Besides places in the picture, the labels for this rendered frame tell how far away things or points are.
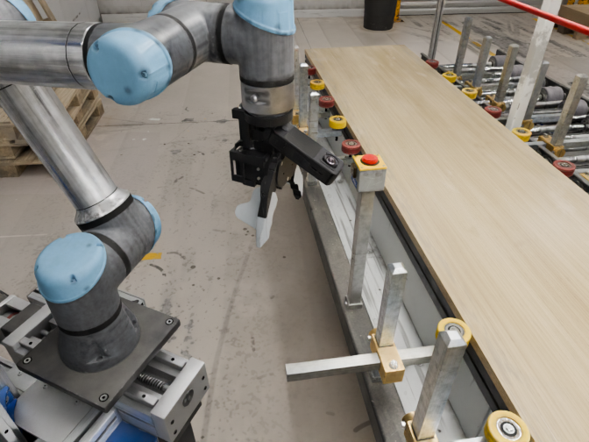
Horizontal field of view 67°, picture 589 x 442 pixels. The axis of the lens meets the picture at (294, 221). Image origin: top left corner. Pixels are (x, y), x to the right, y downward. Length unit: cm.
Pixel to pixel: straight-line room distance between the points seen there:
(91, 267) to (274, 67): 45
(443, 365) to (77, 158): 73
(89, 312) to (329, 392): 141
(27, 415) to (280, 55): 83
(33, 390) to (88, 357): 20
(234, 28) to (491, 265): 104
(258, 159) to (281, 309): 178
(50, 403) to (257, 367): 125
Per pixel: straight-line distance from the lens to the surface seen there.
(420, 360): 121
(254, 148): 68
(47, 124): 88
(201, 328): 235
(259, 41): 59
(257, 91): 62
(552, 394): 117
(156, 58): 52
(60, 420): 104
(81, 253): 85
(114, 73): 52
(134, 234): 92
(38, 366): 102
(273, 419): 203
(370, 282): 166
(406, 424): 107
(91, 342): 92
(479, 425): 128
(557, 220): 169
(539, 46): 223
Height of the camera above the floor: 177
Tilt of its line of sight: 37 degrees down
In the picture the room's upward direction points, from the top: straight up
